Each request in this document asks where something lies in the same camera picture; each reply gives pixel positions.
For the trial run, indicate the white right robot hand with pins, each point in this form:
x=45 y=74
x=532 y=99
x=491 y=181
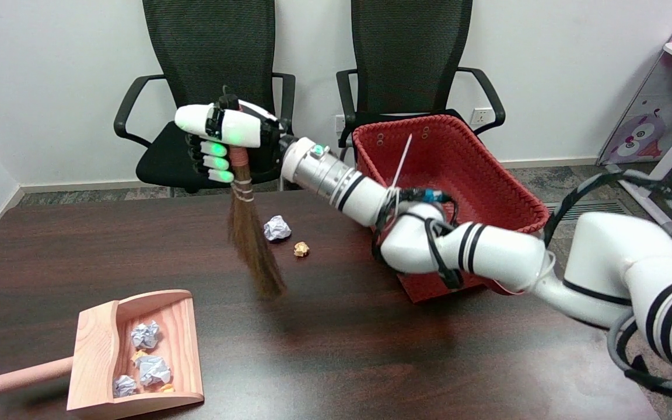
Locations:
x=237 y=128

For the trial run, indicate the white paper ball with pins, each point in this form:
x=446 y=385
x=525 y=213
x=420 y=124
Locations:
x=277 y=228
x=153 y=369
x=145 y=334
x=125 y=385

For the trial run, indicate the brown straw hand broom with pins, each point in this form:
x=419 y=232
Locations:
x=251 y=245

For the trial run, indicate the small brown paper ball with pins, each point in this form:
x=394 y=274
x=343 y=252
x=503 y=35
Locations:
x=301 y=249
x=139 y=354
x=167 y=387

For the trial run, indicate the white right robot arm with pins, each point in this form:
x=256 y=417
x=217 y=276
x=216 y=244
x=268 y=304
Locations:
x=487 y=251

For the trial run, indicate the wooden dustpan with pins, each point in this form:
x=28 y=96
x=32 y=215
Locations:
x=97 y=344

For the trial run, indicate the black mesh office chair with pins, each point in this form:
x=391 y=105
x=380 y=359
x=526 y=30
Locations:
x=406 y=35
x=207 y=58

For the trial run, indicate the white zip tie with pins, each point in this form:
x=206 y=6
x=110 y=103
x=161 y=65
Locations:
x=403 y=157

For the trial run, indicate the red woven basket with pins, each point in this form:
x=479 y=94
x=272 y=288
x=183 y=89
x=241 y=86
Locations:
x=476 y=181

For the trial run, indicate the floor vent grille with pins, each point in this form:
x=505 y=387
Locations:
x=598 y=207

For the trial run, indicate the white wall socket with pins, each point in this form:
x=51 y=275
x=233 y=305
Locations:
x=480 y=116
x=339 y=122

